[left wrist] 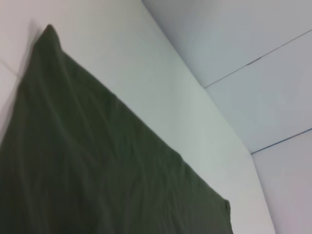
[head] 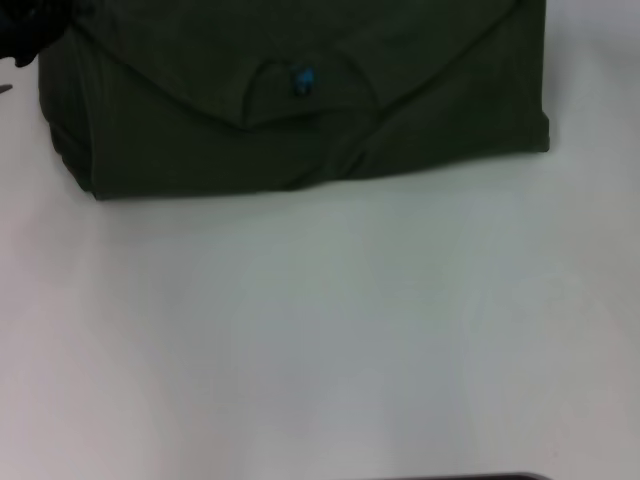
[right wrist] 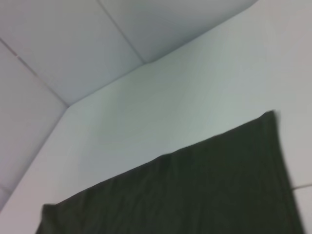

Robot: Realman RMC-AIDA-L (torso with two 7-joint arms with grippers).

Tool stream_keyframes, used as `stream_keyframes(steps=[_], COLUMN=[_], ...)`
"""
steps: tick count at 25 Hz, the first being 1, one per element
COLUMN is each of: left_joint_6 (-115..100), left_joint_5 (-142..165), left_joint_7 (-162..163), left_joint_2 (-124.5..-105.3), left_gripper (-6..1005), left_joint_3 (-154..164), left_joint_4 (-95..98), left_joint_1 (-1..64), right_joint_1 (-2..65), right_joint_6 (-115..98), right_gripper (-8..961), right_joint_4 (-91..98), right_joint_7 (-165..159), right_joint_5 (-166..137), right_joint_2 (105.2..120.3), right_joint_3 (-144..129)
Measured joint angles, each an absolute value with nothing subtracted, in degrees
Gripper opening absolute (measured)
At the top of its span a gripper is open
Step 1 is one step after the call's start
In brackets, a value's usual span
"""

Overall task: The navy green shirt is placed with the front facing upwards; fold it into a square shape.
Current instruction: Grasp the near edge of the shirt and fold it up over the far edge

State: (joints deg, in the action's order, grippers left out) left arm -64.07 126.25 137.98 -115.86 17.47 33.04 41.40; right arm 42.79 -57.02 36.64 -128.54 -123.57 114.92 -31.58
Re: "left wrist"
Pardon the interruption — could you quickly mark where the dark green FREE t-shirt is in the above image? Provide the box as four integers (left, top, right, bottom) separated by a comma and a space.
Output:
0, 23, 232, 234

